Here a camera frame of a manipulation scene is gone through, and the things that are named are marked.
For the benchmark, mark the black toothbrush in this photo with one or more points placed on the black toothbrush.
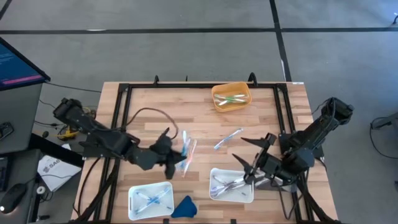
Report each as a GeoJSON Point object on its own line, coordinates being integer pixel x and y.
{"type": "Point", "coordinates": [217, 180]}
{"type": "Point", "coordinates": [242, 193]}

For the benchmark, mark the black table clamp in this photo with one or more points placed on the black table clamp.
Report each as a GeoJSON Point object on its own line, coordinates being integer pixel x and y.
{"type": "Point", "coordinates": [156, 80]}
{"type": "Point", "coordinates": [252, 78]}

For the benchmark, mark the grey table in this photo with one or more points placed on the grey table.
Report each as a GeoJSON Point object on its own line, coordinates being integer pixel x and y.
{"type": "Point", "coordinates": [18, 118]}

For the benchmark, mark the black desk beam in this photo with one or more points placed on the black desk beam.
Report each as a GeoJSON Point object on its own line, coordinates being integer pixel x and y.
{"type": "Point", "coordinates": [56, 151]}

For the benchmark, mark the white sticker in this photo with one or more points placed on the white sticker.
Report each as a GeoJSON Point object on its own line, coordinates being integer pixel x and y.
{"type": "Point", "coordinates": [297, 83]}

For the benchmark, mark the yellow tool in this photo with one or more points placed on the yellow tool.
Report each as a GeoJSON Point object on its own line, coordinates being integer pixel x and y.
{"type": "Point", "coordinates": [66, 134]}

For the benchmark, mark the white tape roll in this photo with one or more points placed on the white tape roll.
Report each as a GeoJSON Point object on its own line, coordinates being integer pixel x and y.
{"type": "Point", "coordinates": [41, 190]}

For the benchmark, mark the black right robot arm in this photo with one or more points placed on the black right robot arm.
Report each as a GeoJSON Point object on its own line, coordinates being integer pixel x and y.
{"type": "Point", "coordinates": [317, 133]}

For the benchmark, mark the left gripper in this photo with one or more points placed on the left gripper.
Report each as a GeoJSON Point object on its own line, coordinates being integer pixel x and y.
{"type": "Point", "coordinates": [163, 149]}

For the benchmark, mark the white plastic bin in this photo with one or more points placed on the white plastic bin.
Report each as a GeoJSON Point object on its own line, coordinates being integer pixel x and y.
{"type": "Point", "coordinates": [217, 197]}
{"type": "Point", "coordinates": [136, 186]}

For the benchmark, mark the black keyboard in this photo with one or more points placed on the black keyboard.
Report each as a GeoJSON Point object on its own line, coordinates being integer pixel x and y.
{"type": "Point", "coordinates": [3, 174]}

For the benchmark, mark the large blue screen monitor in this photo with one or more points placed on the large blue screen monitor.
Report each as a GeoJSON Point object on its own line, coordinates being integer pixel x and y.
{"type": "Point", "coordinates": [15, 65]}

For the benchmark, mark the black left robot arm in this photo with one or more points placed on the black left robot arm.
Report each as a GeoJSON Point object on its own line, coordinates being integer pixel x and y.
{"type": "Point", "coordinates": [105, 140]}

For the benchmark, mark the blue cloth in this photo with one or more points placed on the blue cloth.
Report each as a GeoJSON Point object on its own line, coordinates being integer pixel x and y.
{"type": "Point", "coordinates": [185, 208]}

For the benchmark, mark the clear plastic bags pile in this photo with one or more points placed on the clear plastic bags pile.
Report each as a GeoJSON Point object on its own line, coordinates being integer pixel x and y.
{"type": "Point", "coordinates": [192, 152]}
{"type": "Point", "coordinates": [233, 182]}

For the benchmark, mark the orange plastic bin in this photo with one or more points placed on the orange plastic bin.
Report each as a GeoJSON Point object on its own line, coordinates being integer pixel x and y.
{"type": "Point", "coordinates": [217, 108]}

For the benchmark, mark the white cardboard box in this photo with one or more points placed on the white cardboard box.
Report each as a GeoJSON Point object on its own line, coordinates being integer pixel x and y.
{"type": "Point", "coordinates": [57, 169]}

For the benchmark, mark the black controller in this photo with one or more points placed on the black controller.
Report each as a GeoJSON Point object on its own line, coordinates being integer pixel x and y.
{"type": "Point", "coordinates": [5, 130]}

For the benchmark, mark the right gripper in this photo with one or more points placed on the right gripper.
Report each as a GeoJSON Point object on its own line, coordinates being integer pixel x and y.
{"type": "Point", "coordinates": [270, 166]}

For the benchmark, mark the black computer mouse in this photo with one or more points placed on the black computer mouse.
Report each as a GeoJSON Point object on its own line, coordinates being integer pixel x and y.
{"type": "Point", "coordinates": [12, 197]}

